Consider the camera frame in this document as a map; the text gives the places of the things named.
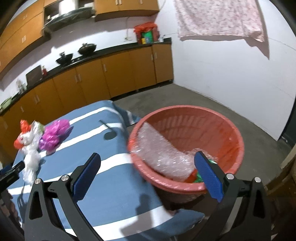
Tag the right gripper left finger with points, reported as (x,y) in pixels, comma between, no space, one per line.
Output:
(42,221)

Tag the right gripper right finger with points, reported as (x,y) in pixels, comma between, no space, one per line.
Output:
(253,220)

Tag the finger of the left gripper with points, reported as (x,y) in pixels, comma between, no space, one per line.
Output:
(9,174)

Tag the dark green plastic bag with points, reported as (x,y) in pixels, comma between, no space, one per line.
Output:
(198,176)

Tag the clear bubble wrap sheet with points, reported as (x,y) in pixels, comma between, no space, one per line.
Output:
(160,155)

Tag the orange upper kitchen cabinets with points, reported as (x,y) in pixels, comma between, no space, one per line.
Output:
(34,25)

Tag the orange kitchen cabinets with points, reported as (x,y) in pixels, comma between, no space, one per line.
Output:
(109,76)
(34,25)

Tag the orange lower kitchen cabinets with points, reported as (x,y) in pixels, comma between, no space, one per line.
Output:
(109,76)

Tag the wooden stool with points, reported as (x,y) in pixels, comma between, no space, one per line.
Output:
(281,195)

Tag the white crumpled plastic bag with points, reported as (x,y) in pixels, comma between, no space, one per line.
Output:
(30,150)

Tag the blue white striped tablecloth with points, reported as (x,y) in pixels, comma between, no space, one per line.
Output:
(120,204)

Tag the red crumpled plastic bag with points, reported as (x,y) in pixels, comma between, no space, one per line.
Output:
(25,128)

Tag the purple crumpled plastic bag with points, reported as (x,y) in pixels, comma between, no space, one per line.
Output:
(52,135)

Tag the red plastic basket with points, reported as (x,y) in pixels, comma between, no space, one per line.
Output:
(190,127)

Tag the dark cutting board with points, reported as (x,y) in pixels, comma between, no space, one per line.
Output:
(34,76)

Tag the red bottle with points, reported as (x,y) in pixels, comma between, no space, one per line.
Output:
(44,71)

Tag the black wok pan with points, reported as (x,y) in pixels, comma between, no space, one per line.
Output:
(64,59)

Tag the black wok with lid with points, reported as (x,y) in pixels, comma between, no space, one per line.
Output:
(87,49)

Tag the red bag of groceries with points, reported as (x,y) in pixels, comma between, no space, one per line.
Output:
(146,33)

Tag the range hood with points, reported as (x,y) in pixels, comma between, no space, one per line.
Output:
(59,14)

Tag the pink floral hanging cloth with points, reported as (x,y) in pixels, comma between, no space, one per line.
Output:
(219,18)

